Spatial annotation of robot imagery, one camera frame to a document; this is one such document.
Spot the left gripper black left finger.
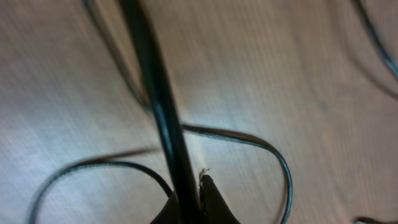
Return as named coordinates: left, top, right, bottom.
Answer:
left=150, top=192, right=180, bottom=224

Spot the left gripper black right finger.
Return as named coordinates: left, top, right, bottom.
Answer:
left=200, top=174, right=240, bottom=224

